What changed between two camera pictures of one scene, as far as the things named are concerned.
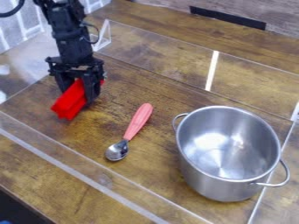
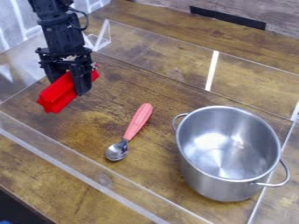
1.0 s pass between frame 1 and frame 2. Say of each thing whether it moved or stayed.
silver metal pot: stayed
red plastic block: moved
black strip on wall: stayed
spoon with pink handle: stayed
